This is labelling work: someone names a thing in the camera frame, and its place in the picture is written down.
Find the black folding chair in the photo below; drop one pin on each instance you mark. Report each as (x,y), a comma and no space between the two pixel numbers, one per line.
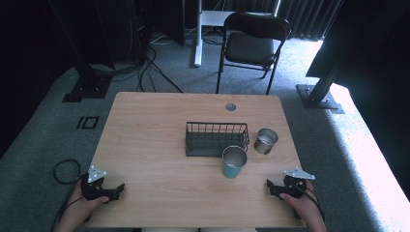
(249,48)

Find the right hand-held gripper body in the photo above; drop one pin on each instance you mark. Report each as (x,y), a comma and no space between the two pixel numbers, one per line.
(295,185)

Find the person's right hand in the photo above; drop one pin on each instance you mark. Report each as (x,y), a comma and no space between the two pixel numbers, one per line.
(301,204)

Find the teal metal cup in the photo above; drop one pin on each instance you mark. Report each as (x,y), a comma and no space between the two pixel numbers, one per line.
(232,166)

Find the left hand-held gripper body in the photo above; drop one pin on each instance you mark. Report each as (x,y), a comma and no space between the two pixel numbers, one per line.
(92,188)

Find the black metal stand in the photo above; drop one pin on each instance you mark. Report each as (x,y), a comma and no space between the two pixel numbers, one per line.
(317,96)
(87,87)

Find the grey table grommet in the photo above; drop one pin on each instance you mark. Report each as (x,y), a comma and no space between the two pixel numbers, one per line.
(230,107)

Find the person's left hand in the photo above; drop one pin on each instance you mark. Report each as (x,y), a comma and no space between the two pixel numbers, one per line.
(82,206)

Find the steel cup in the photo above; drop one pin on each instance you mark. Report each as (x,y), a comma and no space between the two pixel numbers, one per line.
(265,143)

